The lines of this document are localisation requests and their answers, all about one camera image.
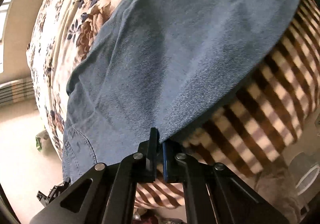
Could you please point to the plastic bag with green item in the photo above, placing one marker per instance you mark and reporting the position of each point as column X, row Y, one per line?
column 42, row 141

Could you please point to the blue denim jeans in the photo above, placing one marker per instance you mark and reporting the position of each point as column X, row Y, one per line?
column 165, row 64

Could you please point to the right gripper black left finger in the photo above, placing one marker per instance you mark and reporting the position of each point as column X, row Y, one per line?
column 105, row 193

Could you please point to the window with white frame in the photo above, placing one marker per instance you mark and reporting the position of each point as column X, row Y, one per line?
column 12, row 62

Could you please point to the left striped curtain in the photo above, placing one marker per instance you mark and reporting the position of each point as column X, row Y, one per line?
column 16, row 91

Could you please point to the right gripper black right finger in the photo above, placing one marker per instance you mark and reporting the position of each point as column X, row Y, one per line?
column 213, row 193

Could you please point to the floral bed blanket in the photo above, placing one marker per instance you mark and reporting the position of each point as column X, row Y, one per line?
column 264, row 114

